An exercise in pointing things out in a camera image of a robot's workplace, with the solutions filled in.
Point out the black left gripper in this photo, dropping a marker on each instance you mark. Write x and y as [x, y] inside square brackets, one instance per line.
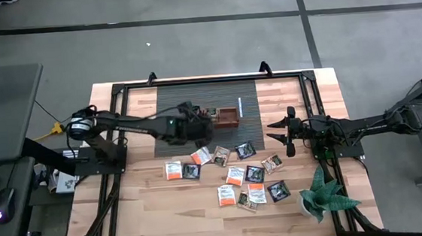
[194, 127]

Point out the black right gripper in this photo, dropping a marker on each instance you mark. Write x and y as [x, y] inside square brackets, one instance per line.
[298, 130]

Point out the brown peach tea packet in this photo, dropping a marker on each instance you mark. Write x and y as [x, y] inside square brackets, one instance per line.
[221, 156]
[272, 164]
[211, 112]
[244, 202]

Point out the orange white tea packet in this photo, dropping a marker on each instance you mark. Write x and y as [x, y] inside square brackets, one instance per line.
[235, 176]
[226, 195]
[201, 157]
[173, 170]
[257, 193]

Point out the wooden three-compartment tray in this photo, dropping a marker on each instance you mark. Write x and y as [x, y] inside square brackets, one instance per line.
[228, 117]

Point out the dark purple tea packet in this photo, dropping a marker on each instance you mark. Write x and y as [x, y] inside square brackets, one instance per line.
[255, 174]
[245, 150]
[192, 171]
[278, 192]

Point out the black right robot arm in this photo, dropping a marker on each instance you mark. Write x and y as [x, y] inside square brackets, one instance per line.
[366, 126]

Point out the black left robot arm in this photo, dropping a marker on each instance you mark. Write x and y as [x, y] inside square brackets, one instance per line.
[132, 126]

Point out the grey woven placemat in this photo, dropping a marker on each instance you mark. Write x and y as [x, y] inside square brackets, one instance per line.
[209, 91]

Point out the white plastic strip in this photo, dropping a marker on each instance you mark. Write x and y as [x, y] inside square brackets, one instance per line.
[240, 108]

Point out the green artificial plant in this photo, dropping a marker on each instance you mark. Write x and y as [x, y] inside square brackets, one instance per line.
[324, 195]

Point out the white plant pot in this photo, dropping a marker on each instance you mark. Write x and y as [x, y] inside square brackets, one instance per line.
[302, 207]

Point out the silver ribbed block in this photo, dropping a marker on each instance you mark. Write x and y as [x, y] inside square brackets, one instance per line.
[71, 154]

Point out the yellow power strip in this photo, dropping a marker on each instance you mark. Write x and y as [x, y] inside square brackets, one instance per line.
[58, 128]

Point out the white printed box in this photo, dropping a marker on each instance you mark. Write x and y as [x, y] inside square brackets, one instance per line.
[65, 184]

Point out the black diagonal bar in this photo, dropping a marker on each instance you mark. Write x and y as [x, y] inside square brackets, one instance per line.
[48, 155]

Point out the large grey desk top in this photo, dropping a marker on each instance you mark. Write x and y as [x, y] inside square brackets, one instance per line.
[3, 111]

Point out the black lit computer mouse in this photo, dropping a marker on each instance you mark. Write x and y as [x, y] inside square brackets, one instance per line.
[4, 202]

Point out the black metal table frame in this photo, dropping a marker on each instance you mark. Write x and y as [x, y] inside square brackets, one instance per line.
[212, 79]

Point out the black frame clamp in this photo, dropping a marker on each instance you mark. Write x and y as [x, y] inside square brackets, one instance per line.
[265, 68]
[151, 78]

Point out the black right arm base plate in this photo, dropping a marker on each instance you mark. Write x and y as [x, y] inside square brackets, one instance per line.
[349, 152]

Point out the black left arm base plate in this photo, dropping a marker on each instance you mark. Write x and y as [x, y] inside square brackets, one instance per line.
[87, 169]

